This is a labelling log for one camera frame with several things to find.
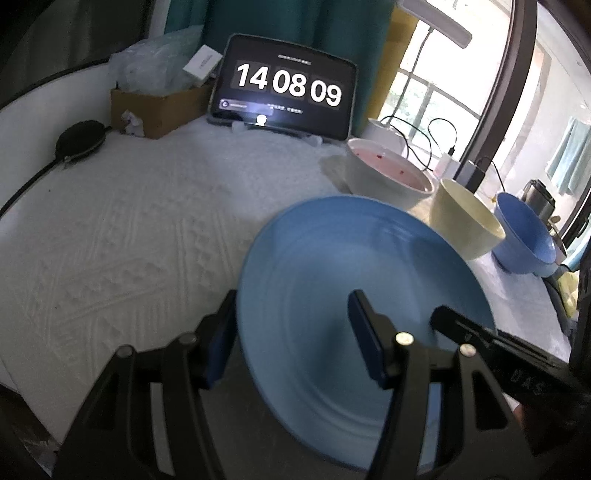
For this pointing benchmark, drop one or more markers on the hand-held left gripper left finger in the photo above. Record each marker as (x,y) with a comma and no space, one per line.
(219,350)

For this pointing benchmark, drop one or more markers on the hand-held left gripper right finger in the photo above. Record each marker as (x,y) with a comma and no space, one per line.
(369,341)

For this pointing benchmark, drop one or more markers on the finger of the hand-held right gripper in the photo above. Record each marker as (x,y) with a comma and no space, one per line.
(461,327)

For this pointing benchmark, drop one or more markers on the blue plate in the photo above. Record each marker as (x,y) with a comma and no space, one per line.
(323,258)

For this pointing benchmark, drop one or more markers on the pale yellow bowl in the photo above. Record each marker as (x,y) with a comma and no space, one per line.
(461,217)

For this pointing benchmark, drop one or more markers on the large blue bowl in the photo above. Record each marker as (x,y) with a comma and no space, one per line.
(521,226)

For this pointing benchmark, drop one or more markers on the pink strawberry print bowl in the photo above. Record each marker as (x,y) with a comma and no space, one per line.
(392,168)

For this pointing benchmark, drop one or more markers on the yellow tissue pack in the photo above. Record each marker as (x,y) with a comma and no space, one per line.
(575,295)

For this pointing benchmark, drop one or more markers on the steel tumbler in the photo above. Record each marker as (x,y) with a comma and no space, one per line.
(538,198)

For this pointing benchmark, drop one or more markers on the black charger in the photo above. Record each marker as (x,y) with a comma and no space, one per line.
(471,175)

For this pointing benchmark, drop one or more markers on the white charger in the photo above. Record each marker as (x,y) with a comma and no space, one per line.
(448,164)

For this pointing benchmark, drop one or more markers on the hanging blue towel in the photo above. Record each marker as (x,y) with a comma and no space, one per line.
(568,157)

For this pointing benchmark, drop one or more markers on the cardboard box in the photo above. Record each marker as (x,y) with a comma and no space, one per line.
(157,110)

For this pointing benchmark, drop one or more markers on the tablet with clock display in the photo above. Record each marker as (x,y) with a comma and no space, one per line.
(286,87)

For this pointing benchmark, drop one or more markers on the yellow curtain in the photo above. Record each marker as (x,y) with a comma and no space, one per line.
(397,55)

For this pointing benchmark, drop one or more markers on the small white box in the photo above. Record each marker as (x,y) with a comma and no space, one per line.
(202,62)

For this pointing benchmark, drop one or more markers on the clear plastic bag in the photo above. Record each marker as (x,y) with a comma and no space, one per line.
(152,60)

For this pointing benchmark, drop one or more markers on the white desk lamp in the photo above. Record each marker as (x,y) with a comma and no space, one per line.
(438,25)

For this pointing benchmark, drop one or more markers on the dark window frame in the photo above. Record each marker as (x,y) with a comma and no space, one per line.
(512,69)

